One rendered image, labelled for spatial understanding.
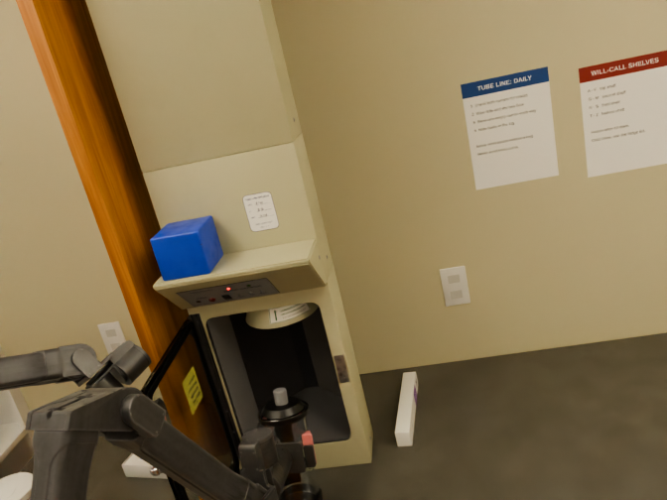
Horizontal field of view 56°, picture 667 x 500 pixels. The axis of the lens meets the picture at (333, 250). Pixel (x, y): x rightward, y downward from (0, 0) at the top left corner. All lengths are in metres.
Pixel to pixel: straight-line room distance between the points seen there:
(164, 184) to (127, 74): 0.22
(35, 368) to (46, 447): 0.42
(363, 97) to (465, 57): 0.27
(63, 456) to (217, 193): 0.65
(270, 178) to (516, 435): 0.82
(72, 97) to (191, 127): 0.22
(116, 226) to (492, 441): 0.96
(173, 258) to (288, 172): 0.28
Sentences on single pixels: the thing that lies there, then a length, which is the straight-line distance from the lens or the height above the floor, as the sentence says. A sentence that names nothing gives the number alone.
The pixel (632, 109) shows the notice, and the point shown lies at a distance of 1.74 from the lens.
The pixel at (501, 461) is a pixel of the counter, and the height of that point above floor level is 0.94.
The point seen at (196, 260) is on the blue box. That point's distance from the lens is 1.25.
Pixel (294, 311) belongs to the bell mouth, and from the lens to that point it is 1.40.
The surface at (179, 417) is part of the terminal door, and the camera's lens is 1.30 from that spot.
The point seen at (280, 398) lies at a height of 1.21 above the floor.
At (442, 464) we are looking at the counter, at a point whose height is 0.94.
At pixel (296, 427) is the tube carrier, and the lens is 1.35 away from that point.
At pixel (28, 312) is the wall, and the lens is 2.16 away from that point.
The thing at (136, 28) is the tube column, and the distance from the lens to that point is 1.30.
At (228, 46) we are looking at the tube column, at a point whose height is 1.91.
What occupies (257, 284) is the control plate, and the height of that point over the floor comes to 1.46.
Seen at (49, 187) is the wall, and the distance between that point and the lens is 1.96.
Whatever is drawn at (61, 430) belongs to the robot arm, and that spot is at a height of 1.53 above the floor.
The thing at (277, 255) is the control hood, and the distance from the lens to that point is 1.25.
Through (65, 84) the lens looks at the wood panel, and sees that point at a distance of 1.28.
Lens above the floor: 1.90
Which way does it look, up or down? 19 degrees down
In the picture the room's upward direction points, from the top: 13 degrees counter-clockwise
